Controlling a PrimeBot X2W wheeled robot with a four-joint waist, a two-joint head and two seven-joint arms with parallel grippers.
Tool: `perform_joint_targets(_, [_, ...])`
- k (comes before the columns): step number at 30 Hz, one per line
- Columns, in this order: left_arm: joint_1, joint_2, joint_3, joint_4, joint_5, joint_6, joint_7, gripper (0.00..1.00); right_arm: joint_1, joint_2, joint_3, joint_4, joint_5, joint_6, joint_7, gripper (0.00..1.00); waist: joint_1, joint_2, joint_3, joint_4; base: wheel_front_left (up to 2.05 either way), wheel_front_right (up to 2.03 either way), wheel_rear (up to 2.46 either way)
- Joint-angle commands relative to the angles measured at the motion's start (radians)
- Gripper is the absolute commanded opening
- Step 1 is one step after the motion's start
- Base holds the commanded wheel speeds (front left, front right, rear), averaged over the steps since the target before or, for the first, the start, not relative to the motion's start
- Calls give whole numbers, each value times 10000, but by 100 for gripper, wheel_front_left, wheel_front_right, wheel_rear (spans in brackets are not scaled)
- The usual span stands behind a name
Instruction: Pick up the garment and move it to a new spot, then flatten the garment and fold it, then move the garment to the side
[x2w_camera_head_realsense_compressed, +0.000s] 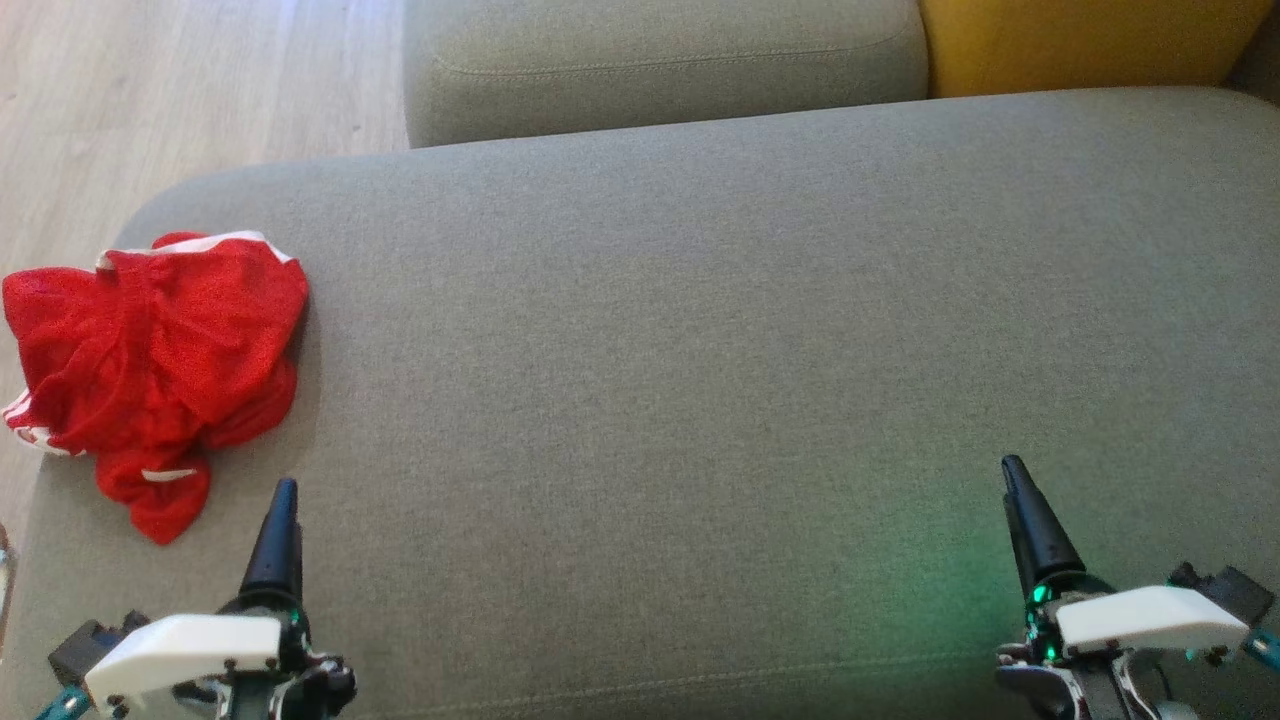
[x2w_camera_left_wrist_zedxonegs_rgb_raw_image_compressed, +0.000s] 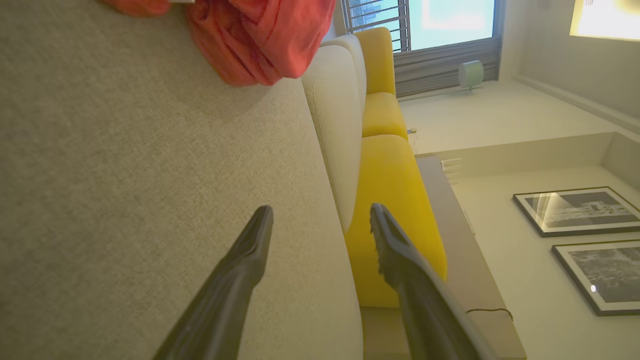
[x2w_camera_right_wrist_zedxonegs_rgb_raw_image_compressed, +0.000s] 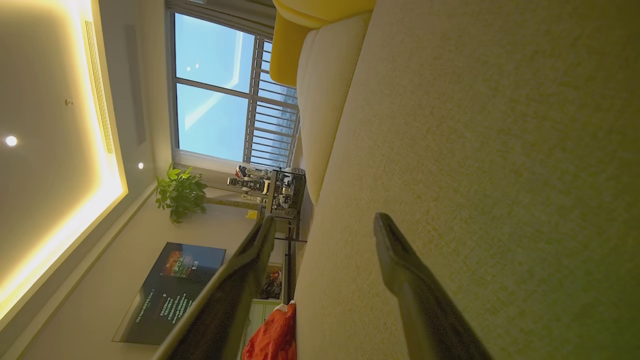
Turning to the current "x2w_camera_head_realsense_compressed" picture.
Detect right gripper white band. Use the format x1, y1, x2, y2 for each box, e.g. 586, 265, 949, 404
1001, 455, 1251, 657

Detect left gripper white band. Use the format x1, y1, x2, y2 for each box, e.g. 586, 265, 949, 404
85, 478, 313, 717

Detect red shorts with white band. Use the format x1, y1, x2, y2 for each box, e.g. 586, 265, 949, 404
2, 232, 309, 456

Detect large grey sofa seat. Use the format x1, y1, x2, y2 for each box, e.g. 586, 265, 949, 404
0, 87, 1280, 720

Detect yellow cushion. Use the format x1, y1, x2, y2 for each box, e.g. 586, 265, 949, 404
918, 0, 1276, 98

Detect small grey sofa cushion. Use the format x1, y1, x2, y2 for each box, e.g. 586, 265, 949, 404
402, 0, 931, 149

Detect left cable with teal connector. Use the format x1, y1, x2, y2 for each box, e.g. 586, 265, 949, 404
35, 685, 93, 720

